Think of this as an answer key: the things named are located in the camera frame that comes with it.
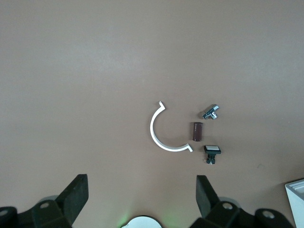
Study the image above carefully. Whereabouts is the brown cylindrical capacitor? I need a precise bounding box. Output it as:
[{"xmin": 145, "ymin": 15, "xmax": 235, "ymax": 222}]
[{"xmin": 190, "ymin": 121, "xmax": 204, "ymax": 143}]

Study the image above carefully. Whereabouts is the silver metal tee fitting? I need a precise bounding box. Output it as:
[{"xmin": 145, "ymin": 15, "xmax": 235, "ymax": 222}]
[{"xmin": 201, "ymin": 104, "xmax": 221, "ymax": 121}]

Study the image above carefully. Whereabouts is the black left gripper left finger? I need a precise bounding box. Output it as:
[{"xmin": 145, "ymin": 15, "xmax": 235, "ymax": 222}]
[{"xmin": 0, "ymin": 174, "xmax": 89, "ymax": 228}]

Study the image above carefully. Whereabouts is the white drawer cabinet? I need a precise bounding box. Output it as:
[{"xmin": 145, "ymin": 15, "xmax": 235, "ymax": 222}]
[{"xmin": 284, "ymin": 179, "xmax": 304, "ymax": 228}]

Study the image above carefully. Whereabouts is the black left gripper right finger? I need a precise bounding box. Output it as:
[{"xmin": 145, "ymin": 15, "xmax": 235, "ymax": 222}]
[{"xmin": 196, "ymin": 175, "xmax": 295, "ymax": 228}]

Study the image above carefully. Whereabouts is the black square white-faced push button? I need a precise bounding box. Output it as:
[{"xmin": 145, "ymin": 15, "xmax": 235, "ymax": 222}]
[{"xmin": 203, "ymin": 144, "xmax": 222, "ymax": 165}]

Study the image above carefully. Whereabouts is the white semicircular pipe clamp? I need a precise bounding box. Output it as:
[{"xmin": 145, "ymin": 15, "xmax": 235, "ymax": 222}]
[{"xmin": 150, "ymin": 101, "xmax": 193, "ymax": 153}]

